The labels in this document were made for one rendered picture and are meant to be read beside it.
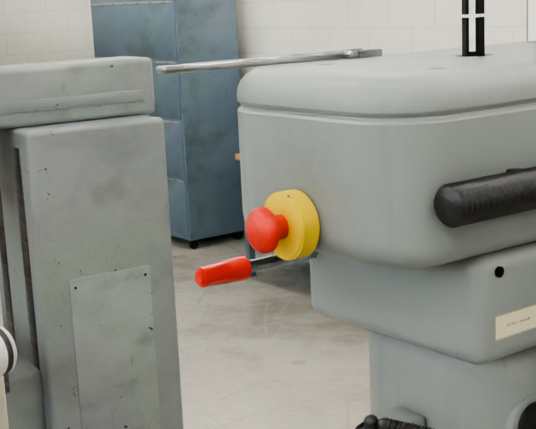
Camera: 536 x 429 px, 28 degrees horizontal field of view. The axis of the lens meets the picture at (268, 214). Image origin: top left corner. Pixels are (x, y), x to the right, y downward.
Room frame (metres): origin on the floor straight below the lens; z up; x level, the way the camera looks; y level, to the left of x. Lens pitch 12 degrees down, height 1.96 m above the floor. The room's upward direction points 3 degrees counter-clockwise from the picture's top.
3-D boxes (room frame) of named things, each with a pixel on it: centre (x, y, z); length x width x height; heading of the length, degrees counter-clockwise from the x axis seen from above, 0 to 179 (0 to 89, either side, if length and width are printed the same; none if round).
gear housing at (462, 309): (1.06, -0.24, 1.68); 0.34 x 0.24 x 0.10; 126
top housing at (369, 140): (1.05, -0.22, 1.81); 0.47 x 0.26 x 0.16; 126
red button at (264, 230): (0.89, 0.00, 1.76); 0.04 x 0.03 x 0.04; 36
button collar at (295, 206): (0.91, -0.02, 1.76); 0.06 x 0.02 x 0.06; 36
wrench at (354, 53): (1.04, -0.01, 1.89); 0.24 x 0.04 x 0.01; 123
